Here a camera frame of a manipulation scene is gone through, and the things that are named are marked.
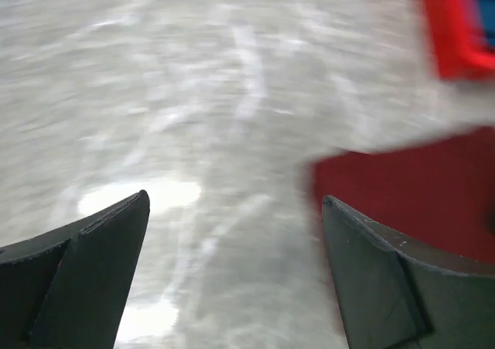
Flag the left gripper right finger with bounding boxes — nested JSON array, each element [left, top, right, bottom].
[[322, 197, 494, 349]]

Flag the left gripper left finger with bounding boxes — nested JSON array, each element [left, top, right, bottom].
[[1, 190, 150, 349]]

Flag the dark red t-shirt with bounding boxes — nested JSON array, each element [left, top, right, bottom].
[[309, 127, 494, 264]]

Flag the red plastic bin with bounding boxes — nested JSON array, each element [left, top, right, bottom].
[[421, 0, 494, 80]]

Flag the blue t-shirt in bin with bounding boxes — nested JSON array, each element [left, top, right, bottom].
[[474, 0, 495, 52]]

